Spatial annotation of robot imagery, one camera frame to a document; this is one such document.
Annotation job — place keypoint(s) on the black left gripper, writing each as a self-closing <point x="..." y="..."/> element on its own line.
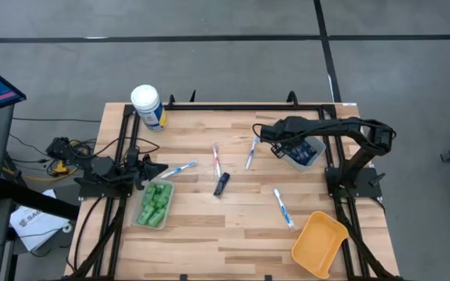
<point x="138" y="171"/>

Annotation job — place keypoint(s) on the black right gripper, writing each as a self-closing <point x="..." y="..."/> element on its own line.
<point x="281" y="130"/>

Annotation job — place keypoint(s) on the green travel bottle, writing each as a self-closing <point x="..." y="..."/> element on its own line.
<point x="163" y="193"/>
<point x="145" y="215"/>
<point x="148" y="193"/>
<point x="156" y="218"/>

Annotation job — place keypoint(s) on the red toothbrush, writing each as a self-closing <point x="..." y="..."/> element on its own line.
<point x="216" y="162"/>

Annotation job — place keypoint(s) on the small black blue device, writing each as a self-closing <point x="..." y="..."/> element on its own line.
<point x="222" y="184"/>

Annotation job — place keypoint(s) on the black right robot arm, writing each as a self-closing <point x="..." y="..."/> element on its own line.
<point x="365" y="156"/>

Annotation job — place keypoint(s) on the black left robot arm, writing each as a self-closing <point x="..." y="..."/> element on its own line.
<point x="100" y="168"/>

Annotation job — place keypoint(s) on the blue toothbrush in clear bag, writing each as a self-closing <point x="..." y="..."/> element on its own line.
<point x="284" y="208"/>
<point x="178" y="169"/>

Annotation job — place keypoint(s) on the purple toothbrush in clear bag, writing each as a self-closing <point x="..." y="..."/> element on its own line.
<point x="251" y="154"/>

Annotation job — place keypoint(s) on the grey plastic bin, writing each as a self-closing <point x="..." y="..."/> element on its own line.
<point x="318" y="146"/>

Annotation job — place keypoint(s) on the black table clamp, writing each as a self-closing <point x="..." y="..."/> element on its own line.
<point x="292" y="98"/>
<point x="171" y="100"/>
<point x="192" y="97"/>

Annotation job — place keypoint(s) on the white wipes canister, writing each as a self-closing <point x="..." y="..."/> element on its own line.
<point x="151" y="109"/>

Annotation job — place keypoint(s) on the clear plastic bin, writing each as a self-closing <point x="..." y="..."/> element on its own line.
<point x="139" y="222"/>

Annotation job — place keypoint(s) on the yellow plastic tray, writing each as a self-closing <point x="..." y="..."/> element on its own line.
<point x="318" y="244"/>

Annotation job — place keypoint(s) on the white printed paper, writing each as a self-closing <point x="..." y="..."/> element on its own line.
<point x="37" y="224"/>

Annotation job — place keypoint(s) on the black table frame rails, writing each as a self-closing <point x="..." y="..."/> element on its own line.
<point x="248" y="107"/>

